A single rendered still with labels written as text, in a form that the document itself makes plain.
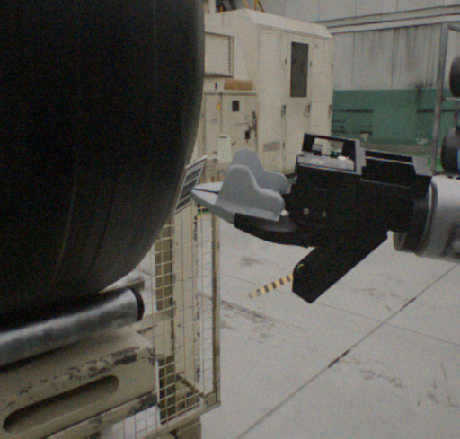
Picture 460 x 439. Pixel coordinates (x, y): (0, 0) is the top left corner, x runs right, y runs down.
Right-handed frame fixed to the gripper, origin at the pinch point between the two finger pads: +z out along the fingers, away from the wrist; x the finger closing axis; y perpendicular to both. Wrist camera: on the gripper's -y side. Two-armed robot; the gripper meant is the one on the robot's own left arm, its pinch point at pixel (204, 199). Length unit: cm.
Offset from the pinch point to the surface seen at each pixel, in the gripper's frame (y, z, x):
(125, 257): -4.4, 6.3, 5.6
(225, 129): -188, 72, -431
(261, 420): -135, -11, -69
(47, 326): -12.7, 13.8, 8.7
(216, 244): -51, 9, -59
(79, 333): -14.7, 11.3, 7.1
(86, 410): -21.1, 9.0, 11.6
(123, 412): -23.8, 6.0, 9.2
